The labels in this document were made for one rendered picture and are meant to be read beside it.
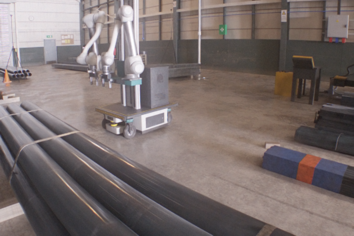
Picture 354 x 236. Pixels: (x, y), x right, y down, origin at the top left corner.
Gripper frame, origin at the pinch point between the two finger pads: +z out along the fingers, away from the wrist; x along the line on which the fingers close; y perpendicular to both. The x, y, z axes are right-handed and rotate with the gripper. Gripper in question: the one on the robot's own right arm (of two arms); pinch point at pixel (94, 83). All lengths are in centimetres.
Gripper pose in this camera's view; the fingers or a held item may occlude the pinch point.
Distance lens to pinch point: 308.7
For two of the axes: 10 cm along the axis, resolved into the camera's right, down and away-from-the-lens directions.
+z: 0.0, 9.7, 2.2
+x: -7.6, -1.5, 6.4
